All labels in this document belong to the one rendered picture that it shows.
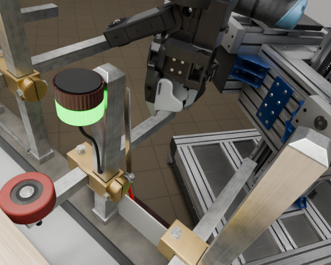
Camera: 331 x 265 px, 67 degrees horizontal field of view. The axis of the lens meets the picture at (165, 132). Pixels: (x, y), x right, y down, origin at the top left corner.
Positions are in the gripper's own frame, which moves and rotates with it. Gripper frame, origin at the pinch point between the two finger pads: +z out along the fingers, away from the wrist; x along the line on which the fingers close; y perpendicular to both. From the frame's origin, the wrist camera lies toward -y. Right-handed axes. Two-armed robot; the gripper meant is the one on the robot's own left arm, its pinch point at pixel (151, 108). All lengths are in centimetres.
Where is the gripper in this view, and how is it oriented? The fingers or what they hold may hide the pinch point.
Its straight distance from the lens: 44.7
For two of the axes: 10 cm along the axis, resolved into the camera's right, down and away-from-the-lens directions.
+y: 9.4, 3.3, -1.0
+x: 3.0, -6.3, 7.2
